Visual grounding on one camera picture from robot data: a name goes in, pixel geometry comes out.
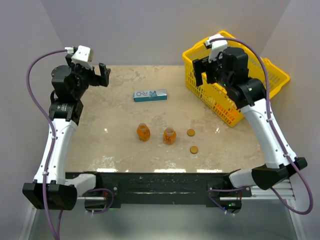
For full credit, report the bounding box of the aluminium rail frame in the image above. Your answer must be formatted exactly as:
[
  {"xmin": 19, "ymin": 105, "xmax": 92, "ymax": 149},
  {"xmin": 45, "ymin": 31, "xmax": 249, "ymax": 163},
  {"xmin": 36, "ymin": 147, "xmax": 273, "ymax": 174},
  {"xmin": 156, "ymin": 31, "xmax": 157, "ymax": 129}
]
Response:
[{"xmin": 18, "ymin": 174, "xmax": 303, "ymax": 240}]

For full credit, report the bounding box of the yellow plastic basket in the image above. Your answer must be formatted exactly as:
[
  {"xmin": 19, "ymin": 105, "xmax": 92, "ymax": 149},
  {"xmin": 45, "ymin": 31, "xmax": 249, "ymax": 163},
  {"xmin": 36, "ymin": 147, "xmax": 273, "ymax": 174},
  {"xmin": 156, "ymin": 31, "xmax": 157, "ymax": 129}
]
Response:
[{"xmin": 182, "ymin": 31, "xmax": 290, "ymax": 127}]

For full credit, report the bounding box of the orange bottle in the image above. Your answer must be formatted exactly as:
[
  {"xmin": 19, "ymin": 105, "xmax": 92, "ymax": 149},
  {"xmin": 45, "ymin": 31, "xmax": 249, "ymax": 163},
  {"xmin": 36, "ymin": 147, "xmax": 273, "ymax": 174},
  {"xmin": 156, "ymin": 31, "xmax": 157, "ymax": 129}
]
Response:
[
  {"xmin": 163, "ymin": 127, "xmax": 177, "ymax": 145},
  {"xmin": 136, "ymin": 123, "xmax": 151, "ymax": 142}
]

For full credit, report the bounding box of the orange cap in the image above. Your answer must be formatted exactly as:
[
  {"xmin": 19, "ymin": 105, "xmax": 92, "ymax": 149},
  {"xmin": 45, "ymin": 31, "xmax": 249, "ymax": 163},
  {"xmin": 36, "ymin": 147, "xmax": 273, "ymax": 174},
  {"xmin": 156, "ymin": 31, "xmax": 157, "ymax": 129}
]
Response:
[
  {"xmin": 187, "ymin": 129, "xmax": 195, "ymax": 137},
  {"xmin": 189, "ymin": 145, "xmax": 199, "ymax": 154}
]

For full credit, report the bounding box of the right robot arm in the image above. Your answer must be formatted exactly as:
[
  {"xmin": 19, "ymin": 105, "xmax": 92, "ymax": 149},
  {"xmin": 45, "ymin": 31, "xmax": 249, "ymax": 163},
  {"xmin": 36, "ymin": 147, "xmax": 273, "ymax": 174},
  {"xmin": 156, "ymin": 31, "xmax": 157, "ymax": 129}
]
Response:
[{"xmin": 192, "ymin": 47, "xmax": 308, "ymax": 197}]

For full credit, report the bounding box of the teal toothpaste box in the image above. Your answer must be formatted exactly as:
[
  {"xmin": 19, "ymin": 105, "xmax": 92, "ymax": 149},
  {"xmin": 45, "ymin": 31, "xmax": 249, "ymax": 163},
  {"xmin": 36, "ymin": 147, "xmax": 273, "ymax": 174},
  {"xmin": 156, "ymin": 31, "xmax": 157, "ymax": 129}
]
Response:
[{"xmin": 133, "ymin": 89, "xmax": 168, "ymax": 102}]

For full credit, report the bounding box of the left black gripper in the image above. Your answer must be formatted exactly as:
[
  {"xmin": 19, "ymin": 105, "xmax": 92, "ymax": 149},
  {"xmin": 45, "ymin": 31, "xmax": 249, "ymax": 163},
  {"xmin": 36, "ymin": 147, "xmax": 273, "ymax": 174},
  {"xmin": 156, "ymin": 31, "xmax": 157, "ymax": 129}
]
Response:
[{"xmin": 66, "ymin": 54, "xmax": 110, "ymax": 99}]

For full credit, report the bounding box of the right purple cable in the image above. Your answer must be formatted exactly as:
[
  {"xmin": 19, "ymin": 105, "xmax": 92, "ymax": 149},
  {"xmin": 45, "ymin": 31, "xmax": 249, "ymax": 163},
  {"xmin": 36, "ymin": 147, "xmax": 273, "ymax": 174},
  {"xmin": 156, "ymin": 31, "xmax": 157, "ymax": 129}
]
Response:
[{"xmin": 208, "ymin": 37, "xmax": 314, "ymax": 216}]

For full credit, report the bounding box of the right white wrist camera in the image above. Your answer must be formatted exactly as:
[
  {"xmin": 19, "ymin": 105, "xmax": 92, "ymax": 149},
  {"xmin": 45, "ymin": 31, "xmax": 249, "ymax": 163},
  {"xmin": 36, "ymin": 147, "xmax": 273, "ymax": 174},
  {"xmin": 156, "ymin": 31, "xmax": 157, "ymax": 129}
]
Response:
[{"xmin": 204, "ymin": 33, "xmax": 228, "ymax": 63}]

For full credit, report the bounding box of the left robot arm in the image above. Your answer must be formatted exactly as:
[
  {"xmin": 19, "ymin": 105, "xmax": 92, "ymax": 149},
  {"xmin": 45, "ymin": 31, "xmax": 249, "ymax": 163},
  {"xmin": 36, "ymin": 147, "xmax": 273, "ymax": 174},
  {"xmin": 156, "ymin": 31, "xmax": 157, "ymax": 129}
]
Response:
[{"xmin": 22, "ymin": 54, "xmax": 111, "ymax": 211}]

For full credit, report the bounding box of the purple cable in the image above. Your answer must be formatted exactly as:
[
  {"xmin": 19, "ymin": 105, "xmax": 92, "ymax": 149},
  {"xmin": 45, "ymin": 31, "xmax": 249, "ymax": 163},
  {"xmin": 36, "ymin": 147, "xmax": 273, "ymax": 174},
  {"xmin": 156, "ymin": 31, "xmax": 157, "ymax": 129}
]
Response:
[
  {"xmin": 26, "ymin": 49, "xmax": 68, "ymax": 240},
  {"xmin": 208, "ymin": 37, "xmax": 314, "ymax": 216}
]

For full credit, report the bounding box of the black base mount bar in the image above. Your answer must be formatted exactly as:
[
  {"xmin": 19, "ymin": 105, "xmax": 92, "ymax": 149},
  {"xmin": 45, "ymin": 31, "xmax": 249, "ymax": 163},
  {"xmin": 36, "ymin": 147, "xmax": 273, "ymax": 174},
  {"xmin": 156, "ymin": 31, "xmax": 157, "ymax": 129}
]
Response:
[{"xmin": 80, "ymin": 172, "xmax": 252, "ymax": 211}]

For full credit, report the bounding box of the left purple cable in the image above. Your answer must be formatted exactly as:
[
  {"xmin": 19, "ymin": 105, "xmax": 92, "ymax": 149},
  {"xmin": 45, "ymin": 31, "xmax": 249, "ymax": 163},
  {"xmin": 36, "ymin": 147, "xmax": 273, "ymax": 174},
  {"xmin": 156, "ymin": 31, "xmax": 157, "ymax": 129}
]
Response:
[{"xmin": 26, "ymin": 49, "xmax": 68, "ymax": 240}]

